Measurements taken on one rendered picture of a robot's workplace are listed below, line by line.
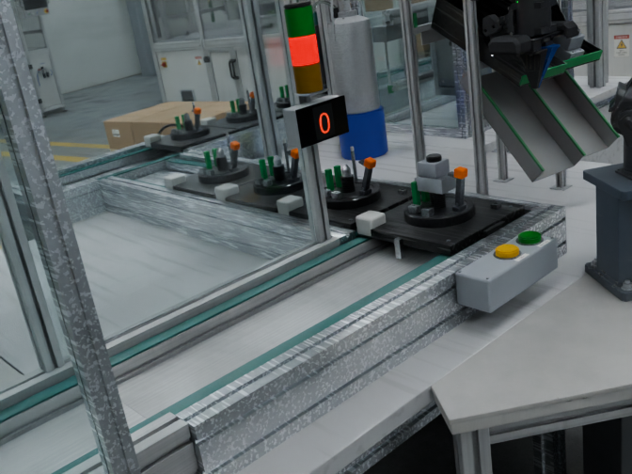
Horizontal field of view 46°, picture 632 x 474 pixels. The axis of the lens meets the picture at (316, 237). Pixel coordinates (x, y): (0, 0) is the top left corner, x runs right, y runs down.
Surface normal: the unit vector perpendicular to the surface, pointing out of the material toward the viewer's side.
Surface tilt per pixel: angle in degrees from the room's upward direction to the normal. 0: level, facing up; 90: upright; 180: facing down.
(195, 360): 0
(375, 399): 0
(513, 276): 90
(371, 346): 90
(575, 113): 45
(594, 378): 0
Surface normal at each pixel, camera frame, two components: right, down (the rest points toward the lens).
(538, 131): 0.28, -0.50
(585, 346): -0.14, -0.93
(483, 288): -0.73, 0.33
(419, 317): 0.67, 0.17
